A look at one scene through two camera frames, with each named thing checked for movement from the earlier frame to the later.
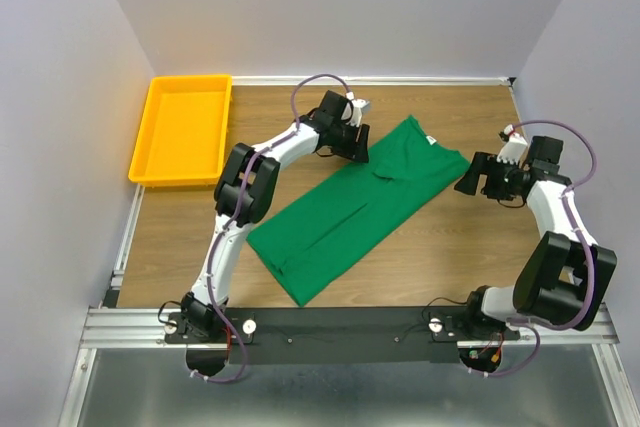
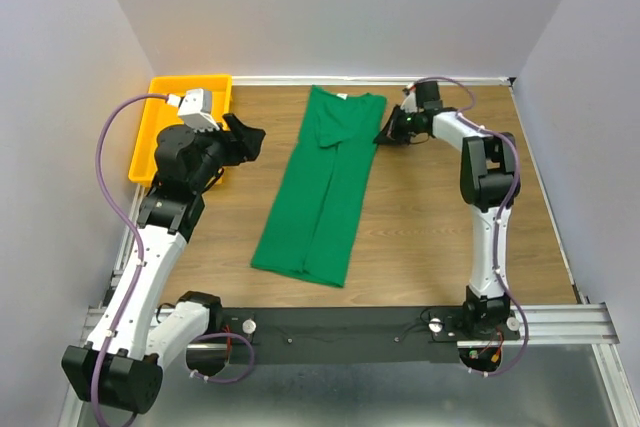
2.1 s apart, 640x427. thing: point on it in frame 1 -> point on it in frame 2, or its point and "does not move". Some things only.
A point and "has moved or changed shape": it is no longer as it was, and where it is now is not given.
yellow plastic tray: (183, 138) does not move
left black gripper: (353, 150) -> (239, 151)
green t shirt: (409, 165) has moved or changed shape
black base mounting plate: (338, 335) does not move
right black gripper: (488, 164) -> (391, 135)
